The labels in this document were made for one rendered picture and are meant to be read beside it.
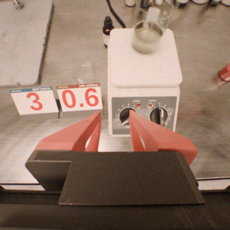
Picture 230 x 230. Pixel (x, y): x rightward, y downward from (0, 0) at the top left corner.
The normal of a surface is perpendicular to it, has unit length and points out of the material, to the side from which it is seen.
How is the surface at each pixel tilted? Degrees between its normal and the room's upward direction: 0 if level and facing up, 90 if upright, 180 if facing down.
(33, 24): 0
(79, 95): 40
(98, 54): 0
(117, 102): 30
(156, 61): 0
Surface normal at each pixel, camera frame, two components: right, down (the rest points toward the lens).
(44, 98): 0.04, 0.43
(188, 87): 0.00, -0.25
